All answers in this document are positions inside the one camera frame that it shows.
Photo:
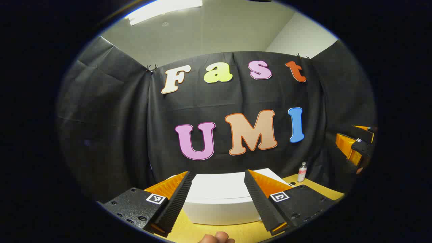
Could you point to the white microwave oven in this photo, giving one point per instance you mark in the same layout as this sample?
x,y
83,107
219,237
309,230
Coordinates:
x,y
219,195

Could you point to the small clear pink-label bottle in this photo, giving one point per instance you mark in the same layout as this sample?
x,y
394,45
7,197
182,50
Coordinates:
x,y
302,172

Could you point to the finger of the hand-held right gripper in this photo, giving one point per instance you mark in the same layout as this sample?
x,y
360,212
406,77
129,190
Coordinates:
x,y
360,147
366,133

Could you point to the small black cloth clip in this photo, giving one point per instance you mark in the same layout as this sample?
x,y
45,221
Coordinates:
x,y
302,55
152,68

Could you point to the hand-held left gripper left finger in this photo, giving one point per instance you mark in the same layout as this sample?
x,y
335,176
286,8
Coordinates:
x,y
177,202

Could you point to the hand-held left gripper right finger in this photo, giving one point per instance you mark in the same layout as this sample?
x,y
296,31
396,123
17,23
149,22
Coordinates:
x,y
260,202

